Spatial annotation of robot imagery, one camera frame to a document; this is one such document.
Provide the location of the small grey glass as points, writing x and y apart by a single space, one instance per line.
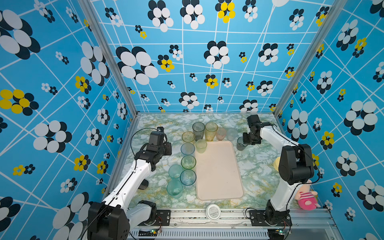
241 145

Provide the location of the tall yellow glass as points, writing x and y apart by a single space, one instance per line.
210 131

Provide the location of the light green short glass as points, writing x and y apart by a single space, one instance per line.
201 146

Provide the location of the aluminium corner post right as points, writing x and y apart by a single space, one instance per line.
323 31

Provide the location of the pink plush doll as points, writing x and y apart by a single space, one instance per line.
307 198

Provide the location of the aluminium front rail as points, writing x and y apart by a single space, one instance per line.
235 224

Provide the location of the yellow sponge ball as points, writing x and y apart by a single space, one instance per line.
276 163

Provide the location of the blue glass lower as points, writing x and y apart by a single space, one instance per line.
188 178

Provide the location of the yellow short glass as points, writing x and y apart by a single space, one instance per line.
188 137

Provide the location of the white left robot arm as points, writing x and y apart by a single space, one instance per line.
112 219

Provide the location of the beige plastic tray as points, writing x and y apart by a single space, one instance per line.
218 174

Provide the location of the clear dotted glass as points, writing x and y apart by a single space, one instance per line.
232 134

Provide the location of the pink dotted glass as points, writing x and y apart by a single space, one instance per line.
221 134

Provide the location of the tall grey glass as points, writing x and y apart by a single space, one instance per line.
199 130

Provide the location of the teal glass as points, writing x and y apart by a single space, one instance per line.
175 171

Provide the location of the aluminium corner post left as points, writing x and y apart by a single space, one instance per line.
90 14

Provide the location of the white round lid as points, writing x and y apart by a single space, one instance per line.
213 212

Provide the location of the teal glass lowest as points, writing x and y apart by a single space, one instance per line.
175 188

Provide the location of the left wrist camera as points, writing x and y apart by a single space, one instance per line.
158 137

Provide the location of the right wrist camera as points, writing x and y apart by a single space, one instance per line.
253 123

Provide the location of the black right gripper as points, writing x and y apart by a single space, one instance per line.
245 134

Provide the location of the aluminium corner post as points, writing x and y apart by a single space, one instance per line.
90 14
323 31

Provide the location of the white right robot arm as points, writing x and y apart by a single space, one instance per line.
295 166

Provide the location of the blue short glass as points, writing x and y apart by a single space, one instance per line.
188 149

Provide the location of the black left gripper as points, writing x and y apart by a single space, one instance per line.
168 151

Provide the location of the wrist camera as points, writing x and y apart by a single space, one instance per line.
158 137
253 123

